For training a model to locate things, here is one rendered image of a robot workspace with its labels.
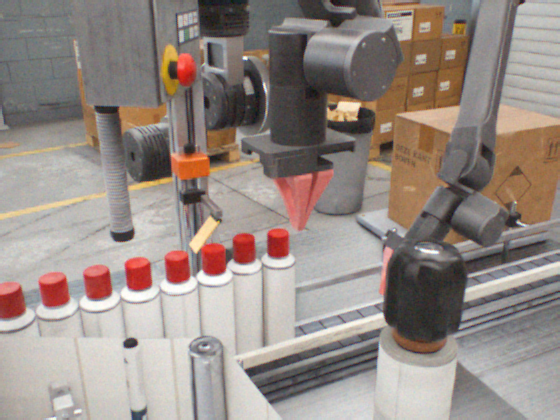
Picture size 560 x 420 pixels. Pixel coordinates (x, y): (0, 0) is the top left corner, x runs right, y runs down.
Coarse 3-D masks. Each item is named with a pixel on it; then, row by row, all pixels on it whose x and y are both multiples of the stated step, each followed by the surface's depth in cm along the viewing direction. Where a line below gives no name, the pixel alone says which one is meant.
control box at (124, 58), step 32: (96, 0) 64; (128, 0) 64; (160, 0) 65; (192, 0) 76; (96, 32) 66; (128, 32) 65; (160, 32) 66; (96, 64) 67; (128, 64) 67; (160, 64) 67; (96, 96) 69; (128, 96) 68; (160, 96) 68
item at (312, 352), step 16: (544, 256) 121; (496, 272) 115; (512, 272) 115; (512, 288) 109; (528, 288) 109; (464, 304) 104; (480, 304) 104; (320, 320) 99; (336, 320) 99; (352, 320) 99; (352, 336) 95; (368, 336) 95; (304, 352) 91; (320, 352) 91; (256, 368) 87; (272, 368) 87
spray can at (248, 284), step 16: (240, 240) 81; (240, 256) 82; (240, 272) 82; (256, 272) 82; (240, 288) 83; (256, 288) 83; (240, 304) 84; (256, 304) 84; (240, 320) 85; (256, 320) 86; (240, 336) 86; (256, 336) 87; (240, 352) 87
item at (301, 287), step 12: (516, 228) 114; (528, 228) 114; (540, 228) 116; (552, 228) 117; (504, 240) 112; (372, 264) 101; (336, 276) 97; (348, 276) 97; (360, 276) 99; (300, 288) 94; (312, 288) 95
